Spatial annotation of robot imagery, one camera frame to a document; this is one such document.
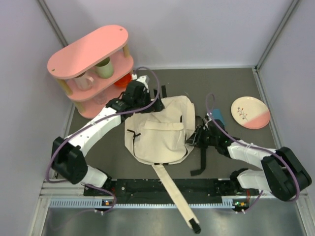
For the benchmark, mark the blue wallet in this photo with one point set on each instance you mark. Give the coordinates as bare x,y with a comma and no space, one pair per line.
216,114

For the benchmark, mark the orange bowl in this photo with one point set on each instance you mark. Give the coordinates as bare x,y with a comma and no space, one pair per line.
124,81

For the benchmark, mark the cream canvas backpack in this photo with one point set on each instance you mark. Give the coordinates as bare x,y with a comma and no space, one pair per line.
159,138

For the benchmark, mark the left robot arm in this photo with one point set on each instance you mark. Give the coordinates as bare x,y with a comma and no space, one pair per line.
68,155

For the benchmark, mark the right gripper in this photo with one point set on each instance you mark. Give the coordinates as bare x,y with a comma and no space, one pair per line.
195,139

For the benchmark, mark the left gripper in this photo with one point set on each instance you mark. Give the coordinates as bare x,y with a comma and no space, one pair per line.
158,106

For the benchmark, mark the grey cable duct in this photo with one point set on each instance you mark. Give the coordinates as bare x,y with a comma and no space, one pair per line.
106,202

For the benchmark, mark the green mug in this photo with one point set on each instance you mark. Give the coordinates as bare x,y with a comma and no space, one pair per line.
105,68

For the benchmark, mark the clear glass cup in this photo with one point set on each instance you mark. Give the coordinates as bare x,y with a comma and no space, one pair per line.
101,98

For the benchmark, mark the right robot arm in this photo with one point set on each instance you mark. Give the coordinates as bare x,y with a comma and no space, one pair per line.
279,170

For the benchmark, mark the pink cream plate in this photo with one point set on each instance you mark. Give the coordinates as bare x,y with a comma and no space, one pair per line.
250,112

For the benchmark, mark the pink mug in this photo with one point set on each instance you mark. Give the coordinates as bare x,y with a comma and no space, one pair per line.
84,81

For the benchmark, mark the pink three-tier shelf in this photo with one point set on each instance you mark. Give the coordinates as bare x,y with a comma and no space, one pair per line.
82,56

